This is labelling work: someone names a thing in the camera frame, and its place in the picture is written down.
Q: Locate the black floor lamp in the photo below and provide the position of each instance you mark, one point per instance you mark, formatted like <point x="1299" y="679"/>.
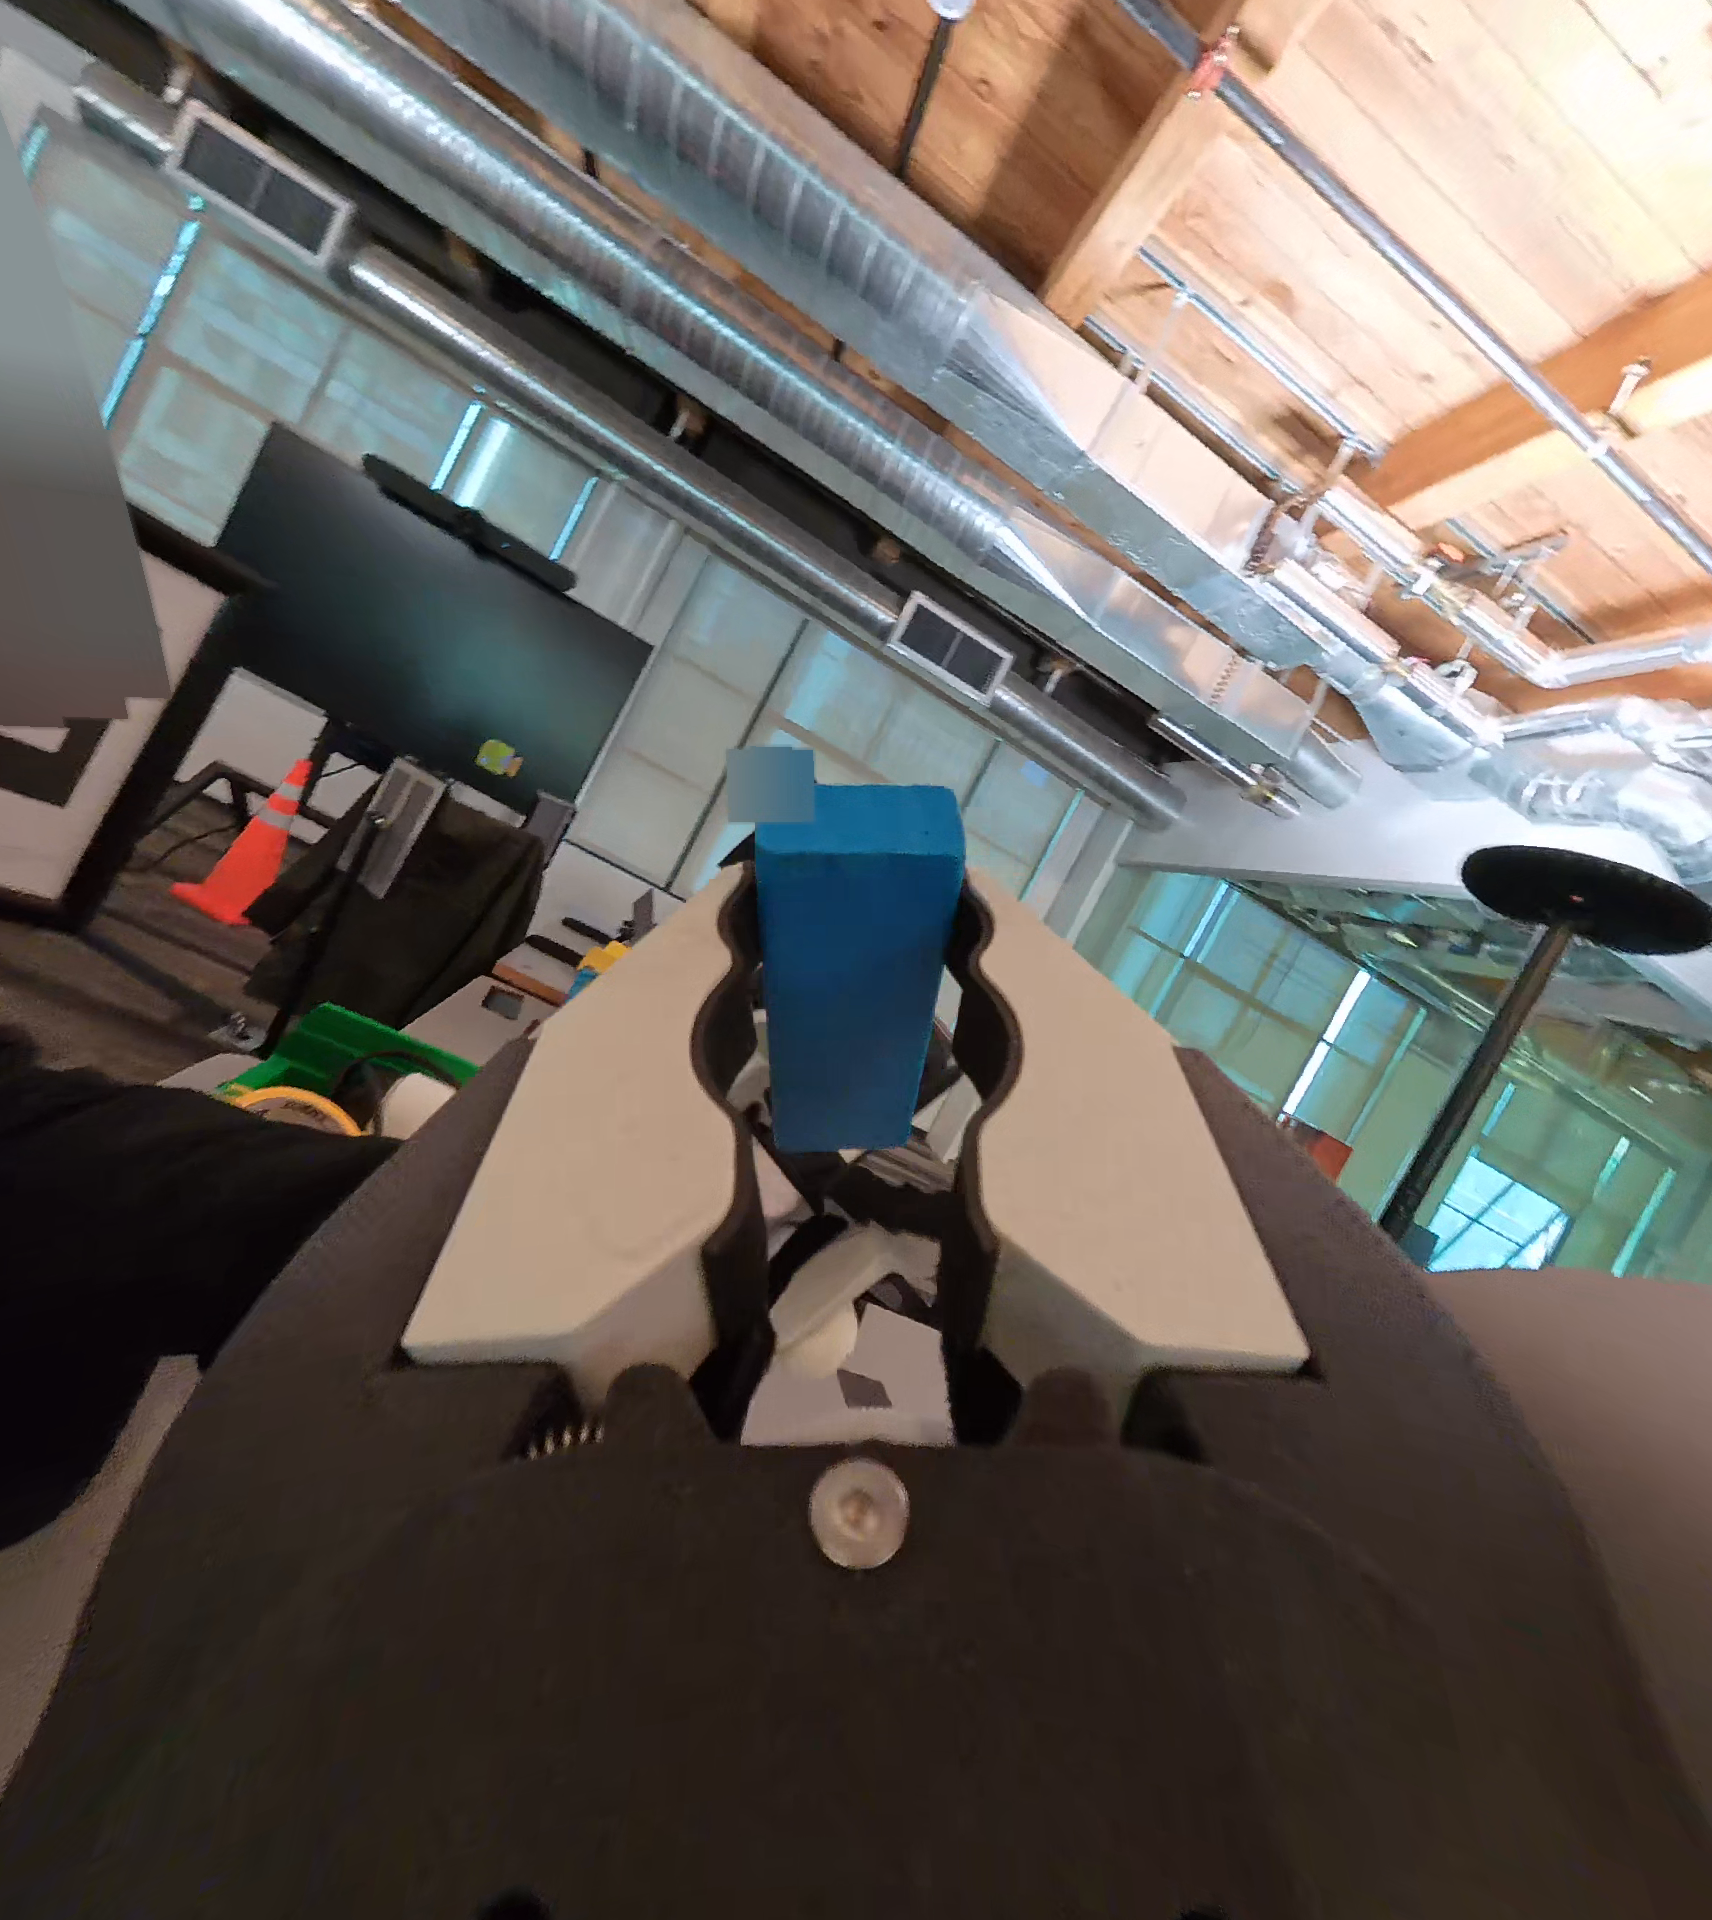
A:
<point x="1591" y="893"/>

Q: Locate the black camera bar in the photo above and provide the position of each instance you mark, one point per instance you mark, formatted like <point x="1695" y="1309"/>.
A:
<point x="467" y="518"/>

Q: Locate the blue wooden block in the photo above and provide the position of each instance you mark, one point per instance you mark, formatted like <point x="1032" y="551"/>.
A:
<point x="856" y="960"/>

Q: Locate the dark cloth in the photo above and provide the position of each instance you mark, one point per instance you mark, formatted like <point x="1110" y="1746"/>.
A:
<point x="450" y="930"/>

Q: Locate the person's left forearm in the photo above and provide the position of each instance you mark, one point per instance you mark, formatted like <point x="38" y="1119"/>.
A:
<point x="77" y="1275"/>

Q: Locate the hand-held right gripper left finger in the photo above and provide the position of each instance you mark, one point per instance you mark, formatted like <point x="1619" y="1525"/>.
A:
<point x="570" y="1201"/>

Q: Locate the duct vent grille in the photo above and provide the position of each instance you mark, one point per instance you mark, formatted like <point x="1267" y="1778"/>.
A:
<point x="955" y="644"/>
<point x="257" y="181"/>

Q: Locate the green plastic bin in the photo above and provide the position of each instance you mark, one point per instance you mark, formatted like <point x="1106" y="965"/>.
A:
<point x="330" y="1042"/>

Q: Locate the white paper roll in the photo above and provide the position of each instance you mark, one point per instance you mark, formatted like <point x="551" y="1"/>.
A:
<point x="415" y="1102"/>

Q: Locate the black sheet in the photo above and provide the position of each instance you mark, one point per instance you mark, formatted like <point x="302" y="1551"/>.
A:
<point x="1666" y="1501"/>

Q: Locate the orange traffic cone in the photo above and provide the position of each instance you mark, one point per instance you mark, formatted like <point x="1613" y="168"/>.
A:
<point x="248" y="870"/>

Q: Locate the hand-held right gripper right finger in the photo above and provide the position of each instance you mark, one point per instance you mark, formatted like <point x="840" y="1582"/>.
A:
<point x="1140" y="1201"/>

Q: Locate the silver ventilation ducts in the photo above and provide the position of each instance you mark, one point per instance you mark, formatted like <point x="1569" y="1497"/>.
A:
<point x="796" y="225"/>

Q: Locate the large black screen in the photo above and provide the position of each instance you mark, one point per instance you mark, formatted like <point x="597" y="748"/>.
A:
<point x="406" y="644"/>

